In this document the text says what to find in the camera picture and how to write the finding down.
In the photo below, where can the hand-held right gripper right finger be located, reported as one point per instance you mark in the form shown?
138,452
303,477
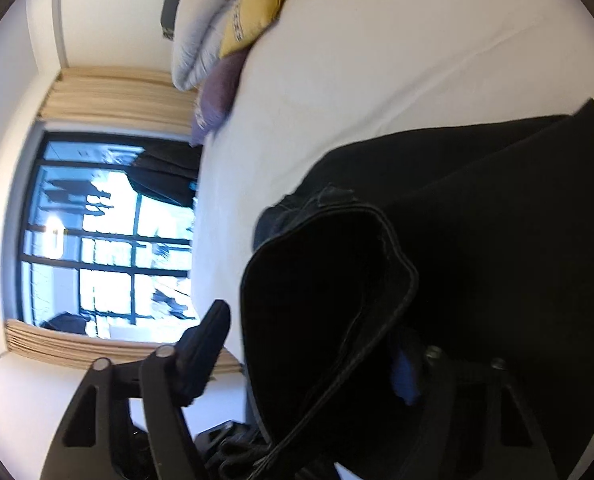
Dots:
404,375

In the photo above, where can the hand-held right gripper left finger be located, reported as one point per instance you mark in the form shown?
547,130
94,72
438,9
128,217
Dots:
202,350

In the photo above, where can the black pants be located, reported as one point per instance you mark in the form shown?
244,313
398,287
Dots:
477,235

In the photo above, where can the dark cloth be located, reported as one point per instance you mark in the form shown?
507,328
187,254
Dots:
67,322

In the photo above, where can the dark hanging jacket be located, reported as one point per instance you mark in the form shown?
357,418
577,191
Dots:
162,175

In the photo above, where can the purple patterned cushion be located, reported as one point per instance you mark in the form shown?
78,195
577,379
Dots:
217,90

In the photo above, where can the folded pale duvet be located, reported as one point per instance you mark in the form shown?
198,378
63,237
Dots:
197,35

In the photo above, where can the bed with white sheet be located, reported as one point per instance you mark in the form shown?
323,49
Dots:
377,60

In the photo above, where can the yellow patterned cushion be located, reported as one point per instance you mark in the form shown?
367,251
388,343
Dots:
257,10

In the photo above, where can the grey padded headboard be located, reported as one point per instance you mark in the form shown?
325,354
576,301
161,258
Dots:
169,5

